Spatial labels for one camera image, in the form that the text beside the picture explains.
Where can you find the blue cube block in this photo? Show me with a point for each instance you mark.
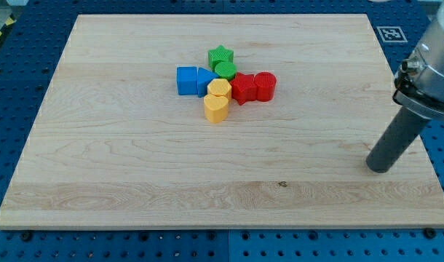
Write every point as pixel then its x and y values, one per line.
pixel 186 78

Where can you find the red star block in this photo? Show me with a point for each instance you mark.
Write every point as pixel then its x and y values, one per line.
pixel 243 88

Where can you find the light wooden board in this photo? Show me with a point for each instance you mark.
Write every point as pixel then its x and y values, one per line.
pixel 115 147

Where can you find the blue triangle block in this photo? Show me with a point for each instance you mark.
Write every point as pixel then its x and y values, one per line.
pixel 204 77

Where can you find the red cylinder block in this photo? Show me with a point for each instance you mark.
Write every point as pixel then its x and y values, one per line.
pixel 265 83

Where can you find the white fiducial marker tag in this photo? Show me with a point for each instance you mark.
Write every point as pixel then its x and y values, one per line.
pixel 391 34

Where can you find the green star block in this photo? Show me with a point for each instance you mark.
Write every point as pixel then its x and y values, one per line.
pixel 218 55

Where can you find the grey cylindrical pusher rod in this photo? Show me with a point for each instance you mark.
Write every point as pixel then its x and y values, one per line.
pixel 401 132

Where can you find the yellow heart block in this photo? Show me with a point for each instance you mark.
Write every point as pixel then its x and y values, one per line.
pixel 216 108

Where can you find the yellow hexagon block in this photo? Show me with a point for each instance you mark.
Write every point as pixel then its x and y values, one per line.
pixel 220 87

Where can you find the green cylinder block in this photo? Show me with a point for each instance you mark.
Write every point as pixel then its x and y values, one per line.
pixel 226 70

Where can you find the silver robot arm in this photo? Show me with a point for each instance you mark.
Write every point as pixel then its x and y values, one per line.
pixel 419 84

